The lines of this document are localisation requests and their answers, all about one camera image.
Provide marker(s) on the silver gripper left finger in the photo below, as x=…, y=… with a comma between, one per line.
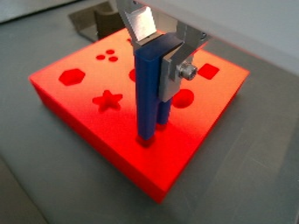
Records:
x=139, y=22

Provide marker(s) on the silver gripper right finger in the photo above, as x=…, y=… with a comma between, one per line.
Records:
x=176, y=65

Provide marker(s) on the blue square-circle peg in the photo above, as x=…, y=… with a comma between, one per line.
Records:
x=152, y=111

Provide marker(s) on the dark grey curved holder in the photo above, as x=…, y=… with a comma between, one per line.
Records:
x=96, y=21

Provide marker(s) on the red shape-sorter block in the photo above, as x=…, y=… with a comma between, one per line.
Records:
x=88, y=89

